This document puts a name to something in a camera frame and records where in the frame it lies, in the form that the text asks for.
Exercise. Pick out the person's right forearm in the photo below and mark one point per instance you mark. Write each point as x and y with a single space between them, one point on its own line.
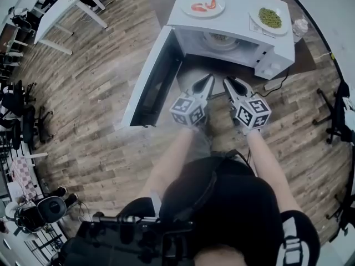
266 165

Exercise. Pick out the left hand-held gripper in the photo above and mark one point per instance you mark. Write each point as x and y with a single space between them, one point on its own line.
185 107

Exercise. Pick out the white plate with peas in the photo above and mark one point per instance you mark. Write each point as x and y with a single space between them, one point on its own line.
281 29

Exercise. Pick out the clear plastic bottle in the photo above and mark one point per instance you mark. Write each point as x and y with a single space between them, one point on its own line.
301 26

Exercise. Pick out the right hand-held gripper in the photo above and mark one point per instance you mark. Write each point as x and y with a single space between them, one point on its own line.
252 111

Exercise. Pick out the person's black shirt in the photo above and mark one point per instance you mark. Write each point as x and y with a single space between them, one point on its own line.
235 204

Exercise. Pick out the black office chair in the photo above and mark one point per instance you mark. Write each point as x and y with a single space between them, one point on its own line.
25 120
337 112

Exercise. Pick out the checked cloth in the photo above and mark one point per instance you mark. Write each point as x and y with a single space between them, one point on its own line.
23 176

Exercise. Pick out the white table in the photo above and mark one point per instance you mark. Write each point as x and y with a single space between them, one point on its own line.
59 8

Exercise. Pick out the red shrimp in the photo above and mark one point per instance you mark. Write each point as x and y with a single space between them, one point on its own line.
198 8
212 4

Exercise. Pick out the white microwave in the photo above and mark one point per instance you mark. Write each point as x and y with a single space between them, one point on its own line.
238 23

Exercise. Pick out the pile of green peas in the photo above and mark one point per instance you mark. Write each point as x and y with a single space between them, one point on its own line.
269 17

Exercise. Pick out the person's left forearm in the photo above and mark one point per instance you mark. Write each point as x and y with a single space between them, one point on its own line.
172 159

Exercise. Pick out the black head camera mount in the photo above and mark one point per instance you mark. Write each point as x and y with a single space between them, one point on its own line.
124 240

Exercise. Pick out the grey power strip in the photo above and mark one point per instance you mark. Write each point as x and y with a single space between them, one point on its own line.
273 84

